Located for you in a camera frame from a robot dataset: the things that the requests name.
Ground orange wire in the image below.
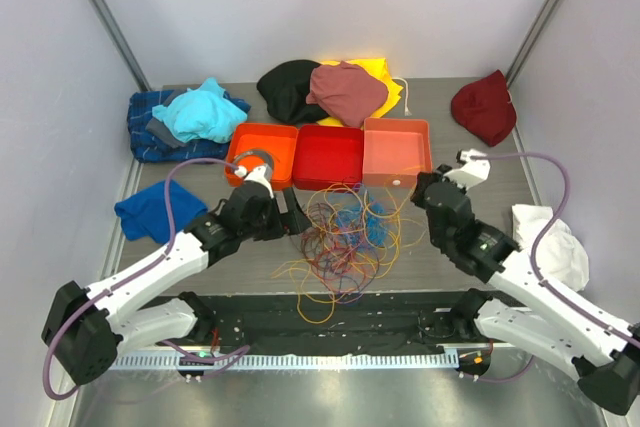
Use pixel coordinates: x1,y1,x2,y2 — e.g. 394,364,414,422
379,164,426,268

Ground coloured wire pile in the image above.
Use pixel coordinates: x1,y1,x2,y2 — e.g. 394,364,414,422
271,182,416,325

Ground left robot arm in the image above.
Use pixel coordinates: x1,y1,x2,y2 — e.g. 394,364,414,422
42,181,311,386

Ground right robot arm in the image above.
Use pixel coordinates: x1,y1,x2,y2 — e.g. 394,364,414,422
411,169,639,416

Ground grey tape roll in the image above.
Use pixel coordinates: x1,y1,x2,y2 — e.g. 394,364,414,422
232,149,275,176

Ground red plastic bin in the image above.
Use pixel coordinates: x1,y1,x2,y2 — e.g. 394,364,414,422
292,125,364,191

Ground orange plastic bin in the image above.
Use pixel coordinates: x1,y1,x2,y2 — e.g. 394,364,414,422
227,122,298,191

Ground salmon plastic bin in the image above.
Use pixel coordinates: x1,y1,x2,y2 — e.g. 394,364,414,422
362,117,433,188

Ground royal blue cloth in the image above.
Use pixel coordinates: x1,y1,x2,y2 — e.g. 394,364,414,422
114,180,207,244

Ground maroon cloth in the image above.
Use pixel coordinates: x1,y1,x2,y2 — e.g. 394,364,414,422
451,70,517,147

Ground light blue cloth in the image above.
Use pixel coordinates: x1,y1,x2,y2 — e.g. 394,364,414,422
152,77,248,144

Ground white cloth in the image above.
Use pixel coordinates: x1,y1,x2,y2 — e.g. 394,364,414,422
511,204,589,292

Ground dark blue plaid cloth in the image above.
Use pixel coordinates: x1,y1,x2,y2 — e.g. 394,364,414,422
127,89,230,163

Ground grey cloth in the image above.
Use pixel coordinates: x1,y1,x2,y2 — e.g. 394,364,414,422
146,117,185,149

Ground black cloth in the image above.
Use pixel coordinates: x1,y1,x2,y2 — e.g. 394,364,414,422
256,60,329,125

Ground dusty pink cloth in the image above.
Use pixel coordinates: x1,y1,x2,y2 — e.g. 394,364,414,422
306,62,388,128

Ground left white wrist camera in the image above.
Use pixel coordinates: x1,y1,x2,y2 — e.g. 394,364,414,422
234,163,274,198

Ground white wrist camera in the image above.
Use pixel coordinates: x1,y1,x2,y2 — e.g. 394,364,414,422
443,149,491,191
234,163,274,198

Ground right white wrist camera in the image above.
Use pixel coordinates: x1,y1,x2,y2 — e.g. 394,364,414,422
443,149,491,191

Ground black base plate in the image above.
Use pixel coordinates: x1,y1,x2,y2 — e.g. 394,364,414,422
149,288,511,354

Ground white drawstring cord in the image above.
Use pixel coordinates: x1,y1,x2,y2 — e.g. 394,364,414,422
392,77,413,118

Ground slotted cable duct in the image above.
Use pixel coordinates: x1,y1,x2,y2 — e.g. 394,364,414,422
111,349,459,372

